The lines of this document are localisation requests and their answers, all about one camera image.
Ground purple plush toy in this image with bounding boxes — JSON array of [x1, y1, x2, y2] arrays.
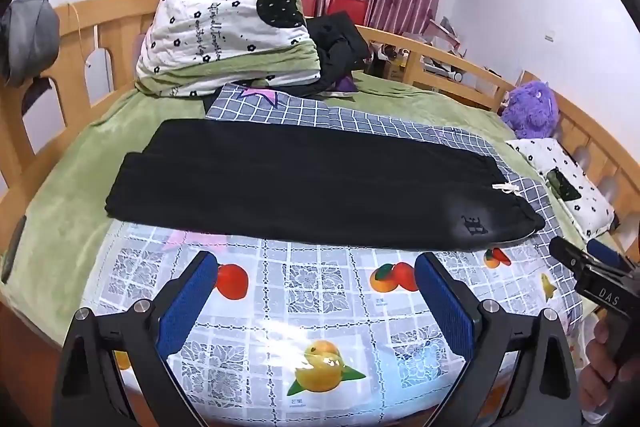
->
[[501, 80, 560, 139]]

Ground blue checkered bed sheet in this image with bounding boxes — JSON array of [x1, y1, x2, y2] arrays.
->
[[204, 81, 588, 329]]

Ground black clothes pile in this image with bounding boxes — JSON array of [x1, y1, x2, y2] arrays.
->
[[283, 11, 371, 98]]

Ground grey garment on bedpost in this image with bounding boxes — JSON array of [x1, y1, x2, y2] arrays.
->
[[1, 0, 60, 88]]

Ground black phone on pillow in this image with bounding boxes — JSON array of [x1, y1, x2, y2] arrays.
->
[[546, 167, 582, 202]]

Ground white floral pillow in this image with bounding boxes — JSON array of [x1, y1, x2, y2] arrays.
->
[[506, 138, 615, 242]]

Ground red box by curtain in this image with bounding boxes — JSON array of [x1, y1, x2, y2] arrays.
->
[[302, 0, 368, 26]]

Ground fruit-print plastic table cover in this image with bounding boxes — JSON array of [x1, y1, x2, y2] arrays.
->
[[79, 218, 586, 427]]

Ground wooden bed frame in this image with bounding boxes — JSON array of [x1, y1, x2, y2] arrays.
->
[[1, 0, 639, 258]]

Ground person's right hand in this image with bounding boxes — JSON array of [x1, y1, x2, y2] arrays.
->
[[578, 319, 639, 412]]

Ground folded white floral quilt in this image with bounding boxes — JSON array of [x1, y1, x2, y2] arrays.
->
[[136, 0, 321, 98]]

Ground green fleece blanket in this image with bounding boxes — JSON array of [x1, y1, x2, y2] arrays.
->
[[0, 70, 622, 348]]

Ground black pants with white stripe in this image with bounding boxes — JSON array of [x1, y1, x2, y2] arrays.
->
[[105, 119, 544, 251]]

